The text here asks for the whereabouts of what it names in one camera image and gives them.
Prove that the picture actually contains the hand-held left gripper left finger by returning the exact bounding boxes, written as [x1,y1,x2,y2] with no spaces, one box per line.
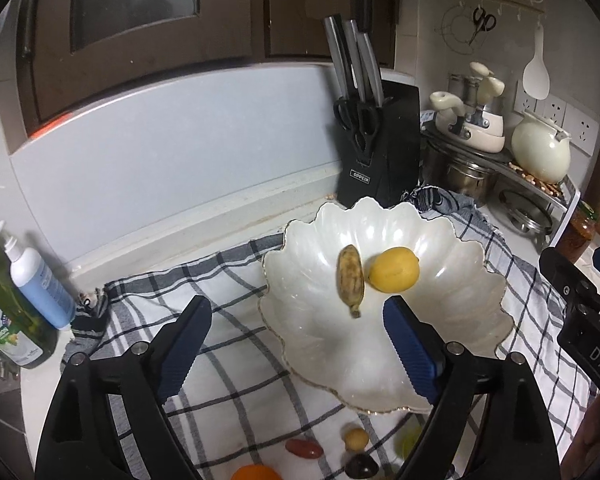
[34,295,213,480]

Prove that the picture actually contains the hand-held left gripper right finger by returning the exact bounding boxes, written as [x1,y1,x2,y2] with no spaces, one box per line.
[382,296,563,480]

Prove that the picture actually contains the green apple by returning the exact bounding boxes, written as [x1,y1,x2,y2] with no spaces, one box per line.
[394,422,423,461]

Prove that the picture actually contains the small yellow fruit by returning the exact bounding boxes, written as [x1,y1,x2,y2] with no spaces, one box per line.
[343,427,369,452]

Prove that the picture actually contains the white scalloped bowl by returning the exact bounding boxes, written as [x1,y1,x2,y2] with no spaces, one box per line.
[257,196,515,416]

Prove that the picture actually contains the dark purple plum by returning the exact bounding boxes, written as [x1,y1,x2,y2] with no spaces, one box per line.
[344,452,379,479]

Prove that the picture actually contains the orange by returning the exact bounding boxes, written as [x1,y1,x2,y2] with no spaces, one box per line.
[230,464,283,480]

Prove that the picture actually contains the red cherry tomato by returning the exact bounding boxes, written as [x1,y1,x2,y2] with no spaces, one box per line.
[285,437,325,460]

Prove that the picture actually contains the person's right hand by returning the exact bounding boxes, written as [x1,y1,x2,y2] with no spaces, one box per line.
[574,392,600,480]

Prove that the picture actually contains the red sauce jar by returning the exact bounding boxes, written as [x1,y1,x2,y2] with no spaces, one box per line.
[562,201,600,263]

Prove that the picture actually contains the black white checked cloth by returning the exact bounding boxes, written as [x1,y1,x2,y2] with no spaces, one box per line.
[60,186,600,480]

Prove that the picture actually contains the steel pot lid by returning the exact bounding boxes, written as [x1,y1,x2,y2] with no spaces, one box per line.
[497,187,556,233]

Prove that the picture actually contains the metal shelf rack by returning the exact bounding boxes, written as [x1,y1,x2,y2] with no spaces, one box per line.
[420,122,581,251]

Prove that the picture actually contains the yellow lemon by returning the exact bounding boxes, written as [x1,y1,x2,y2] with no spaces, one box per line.
[368,247,421,293]

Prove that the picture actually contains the spotted small banana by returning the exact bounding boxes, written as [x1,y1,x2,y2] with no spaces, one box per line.
[336,244,366,319]

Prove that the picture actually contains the wooden bead trivet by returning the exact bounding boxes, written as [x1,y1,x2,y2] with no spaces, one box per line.
[507,160,568,197]

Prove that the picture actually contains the cream kettle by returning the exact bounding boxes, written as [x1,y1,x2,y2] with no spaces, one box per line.
[511,111,572,184]

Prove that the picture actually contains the steel pot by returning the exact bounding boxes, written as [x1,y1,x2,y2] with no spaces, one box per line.
[422,135,498,206]

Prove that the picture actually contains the blue pump lotion bottle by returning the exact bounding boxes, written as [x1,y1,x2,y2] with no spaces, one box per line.
[0,221,77,331]

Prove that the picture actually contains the green dish soap bottle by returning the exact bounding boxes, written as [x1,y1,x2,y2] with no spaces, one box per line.
[0,227,58,370]

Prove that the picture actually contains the white rice spatula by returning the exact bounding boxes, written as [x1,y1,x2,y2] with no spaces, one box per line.
[522,24,551,101]

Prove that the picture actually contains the black knife block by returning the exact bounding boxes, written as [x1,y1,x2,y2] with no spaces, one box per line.
[335,79,422,207]

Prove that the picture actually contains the black kitchen scissors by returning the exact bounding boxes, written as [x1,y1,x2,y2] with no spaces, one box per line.
[334,97,385,153]

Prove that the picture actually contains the black hanging scissors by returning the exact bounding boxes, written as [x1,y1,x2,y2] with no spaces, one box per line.
[467,6,497,46]

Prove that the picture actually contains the white wall socket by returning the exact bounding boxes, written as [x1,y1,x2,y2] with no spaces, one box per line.
[567,110,600,157]
[537,95,568,126]
[514,80,537,113]

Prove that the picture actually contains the cream handled pan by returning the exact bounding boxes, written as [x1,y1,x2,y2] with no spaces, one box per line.
[469,61,506,111]

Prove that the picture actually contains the round wire trivet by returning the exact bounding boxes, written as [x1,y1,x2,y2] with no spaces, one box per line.
[440,2,481,53]

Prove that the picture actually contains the steel handled knife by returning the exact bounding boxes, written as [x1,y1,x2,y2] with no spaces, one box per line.
[342,20,376,103]
[356,32,385,106]
[323,15,361,101]

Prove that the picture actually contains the wall hook rail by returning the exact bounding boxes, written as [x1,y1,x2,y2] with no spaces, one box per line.
[455,0,546,15]

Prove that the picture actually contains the dark brown wall cabinet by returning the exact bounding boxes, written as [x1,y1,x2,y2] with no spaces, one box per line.
[15,0,398,156]

